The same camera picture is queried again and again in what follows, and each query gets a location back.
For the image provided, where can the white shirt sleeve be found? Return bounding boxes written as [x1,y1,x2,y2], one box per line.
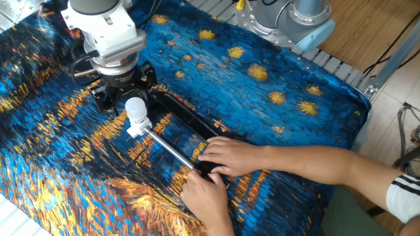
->
[385,172,420,224]

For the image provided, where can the white bulb socket block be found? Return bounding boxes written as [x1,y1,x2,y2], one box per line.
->
[126,117,154,138]

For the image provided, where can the black metal stand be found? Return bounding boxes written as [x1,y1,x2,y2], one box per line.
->
[392,104,420,178]

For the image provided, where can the person's right hand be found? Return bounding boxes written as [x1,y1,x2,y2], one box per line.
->
[196,136,271,175]

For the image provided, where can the person's left hand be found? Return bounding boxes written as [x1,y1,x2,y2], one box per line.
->
[178,169,234,227]

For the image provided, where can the green trousers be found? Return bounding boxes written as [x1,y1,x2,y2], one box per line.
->
[320,194,394,236]

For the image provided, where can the white light bulb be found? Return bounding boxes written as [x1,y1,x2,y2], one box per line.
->
[124,98,150,124]

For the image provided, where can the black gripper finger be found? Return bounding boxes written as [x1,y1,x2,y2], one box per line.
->
[89,81,116,115]
[138,62,159,96]

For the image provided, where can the black C-clamp with metal screw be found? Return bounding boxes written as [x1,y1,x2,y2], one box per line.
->
[126,85,238,184]

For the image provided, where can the person's left forearm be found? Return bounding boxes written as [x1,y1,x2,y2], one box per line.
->
[205,208,238,236]

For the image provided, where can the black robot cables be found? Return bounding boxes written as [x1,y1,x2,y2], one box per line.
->
[70,51,106,81]

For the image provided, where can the person's right forearm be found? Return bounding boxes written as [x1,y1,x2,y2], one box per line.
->
[262,144,401,204]

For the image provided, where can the light blue post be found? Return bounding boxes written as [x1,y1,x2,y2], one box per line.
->
[343,38,420,172]

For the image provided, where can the starry night print tablecloth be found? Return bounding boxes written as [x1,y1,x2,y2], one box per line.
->
[0,0,373,236]

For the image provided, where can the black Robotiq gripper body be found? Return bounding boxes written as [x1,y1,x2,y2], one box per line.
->
[101,66,153,102]

